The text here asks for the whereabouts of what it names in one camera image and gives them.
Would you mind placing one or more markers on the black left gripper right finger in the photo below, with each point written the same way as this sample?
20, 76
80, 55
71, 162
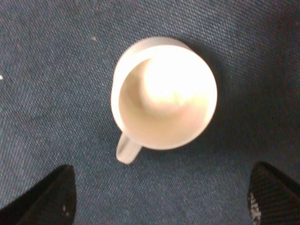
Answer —
273, 198

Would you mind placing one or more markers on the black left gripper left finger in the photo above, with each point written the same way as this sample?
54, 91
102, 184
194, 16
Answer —
52, 201

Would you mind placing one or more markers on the small beige ceramic cup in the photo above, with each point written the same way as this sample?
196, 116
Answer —
163, 96

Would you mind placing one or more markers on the black tablecloth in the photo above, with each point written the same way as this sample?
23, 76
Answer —
57, 59

